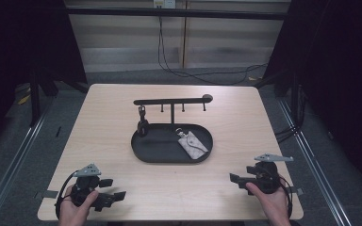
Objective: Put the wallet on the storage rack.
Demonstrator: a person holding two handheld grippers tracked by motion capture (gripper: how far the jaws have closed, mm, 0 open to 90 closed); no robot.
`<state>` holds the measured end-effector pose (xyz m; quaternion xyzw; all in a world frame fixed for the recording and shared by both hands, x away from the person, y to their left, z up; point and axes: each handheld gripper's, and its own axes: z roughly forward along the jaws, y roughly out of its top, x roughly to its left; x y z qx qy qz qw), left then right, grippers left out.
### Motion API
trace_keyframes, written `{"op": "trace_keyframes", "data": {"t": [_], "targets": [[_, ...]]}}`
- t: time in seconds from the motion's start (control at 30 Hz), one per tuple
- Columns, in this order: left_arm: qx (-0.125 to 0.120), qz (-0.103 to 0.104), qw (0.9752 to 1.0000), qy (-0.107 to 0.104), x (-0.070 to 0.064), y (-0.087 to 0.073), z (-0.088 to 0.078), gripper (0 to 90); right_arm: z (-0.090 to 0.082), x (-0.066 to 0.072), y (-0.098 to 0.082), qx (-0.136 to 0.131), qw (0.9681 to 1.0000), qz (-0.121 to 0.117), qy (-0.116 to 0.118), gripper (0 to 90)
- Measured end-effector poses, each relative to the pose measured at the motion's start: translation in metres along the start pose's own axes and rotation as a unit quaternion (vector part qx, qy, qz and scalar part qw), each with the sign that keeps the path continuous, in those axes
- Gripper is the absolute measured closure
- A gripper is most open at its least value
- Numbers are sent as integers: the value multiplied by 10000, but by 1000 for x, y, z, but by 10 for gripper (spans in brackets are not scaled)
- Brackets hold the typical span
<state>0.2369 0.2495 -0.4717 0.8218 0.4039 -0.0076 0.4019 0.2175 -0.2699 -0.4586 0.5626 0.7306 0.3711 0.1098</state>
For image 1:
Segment left hand-held gripper cable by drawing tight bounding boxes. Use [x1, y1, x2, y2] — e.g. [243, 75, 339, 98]
[55, 170, 79, 220]

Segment person's right hand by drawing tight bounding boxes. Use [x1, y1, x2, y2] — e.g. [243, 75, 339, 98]
[245, 177, 292, 226]

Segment right hand-held gripper cable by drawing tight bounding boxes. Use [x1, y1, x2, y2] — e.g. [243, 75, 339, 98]
[275, 174, 294, 219]

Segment black floor cables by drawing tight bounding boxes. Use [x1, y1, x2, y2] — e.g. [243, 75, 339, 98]
[274, 84, 308, 145]

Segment person's left hand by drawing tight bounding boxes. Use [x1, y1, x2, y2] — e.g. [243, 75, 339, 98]
[58, 184, 101, 226]

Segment metal floor rail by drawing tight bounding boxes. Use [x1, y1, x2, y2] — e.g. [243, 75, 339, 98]
[0, 102, 52, 226]
[277, 98, 355, 226]

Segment black key rack with tray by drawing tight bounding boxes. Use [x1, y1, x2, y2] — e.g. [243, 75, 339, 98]
[130, 93, 215, 165]

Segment black car key fob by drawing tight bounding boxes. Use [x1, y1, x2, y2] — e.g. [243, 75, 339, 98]
[137, 105, 150, 138]

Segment grey tape strip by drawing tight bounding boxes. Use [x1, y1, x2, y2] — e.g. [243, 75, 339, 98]
[33, 189, 59, 200]
[288, 186, 305, 197]

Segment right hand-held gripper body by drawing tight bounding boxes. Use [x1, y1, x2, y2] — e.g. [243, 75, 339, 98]
[238, 153, 295, 195]

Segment yellow tape piece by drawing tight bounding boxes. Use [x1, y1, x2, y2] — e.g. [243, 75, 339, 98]
[16, 93, 32, 106]

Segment beige key pouch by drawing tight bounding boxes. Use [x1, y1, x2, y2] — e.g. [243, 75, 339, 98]
[174, 126, 209, 160]

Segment black horizontal bar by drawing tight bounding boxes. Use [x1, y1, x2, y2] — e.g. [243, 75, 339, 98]
[65, 6, 289, 22]

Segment dark curtain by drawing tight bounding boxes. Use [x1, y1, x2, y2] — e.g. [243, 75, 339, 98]
[0, 0, 89, 159]
[254, 0, 362, 200]

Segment black metal stand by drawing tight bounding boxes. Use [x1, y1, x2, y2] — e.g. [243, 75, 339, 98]
[27, 69, 42, 128]

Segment black wall cable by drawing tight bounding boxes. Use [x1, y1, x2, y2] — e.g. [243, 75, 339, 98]
[156, 15, 269, 87]

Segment white power outlet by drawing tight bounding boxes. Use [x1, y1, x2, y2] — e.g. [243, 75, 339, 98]
[152, 0, 177, 9]

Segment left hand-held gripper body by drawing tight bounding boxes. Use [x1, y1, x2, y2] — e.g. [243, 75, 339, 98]
[70, 163, 118, 213]

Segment hand-held gripper cable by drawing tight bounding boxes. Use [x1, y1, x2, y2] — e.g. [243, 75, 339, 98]
[55, 170, 79, 220]
[275, 174, 294, 219]

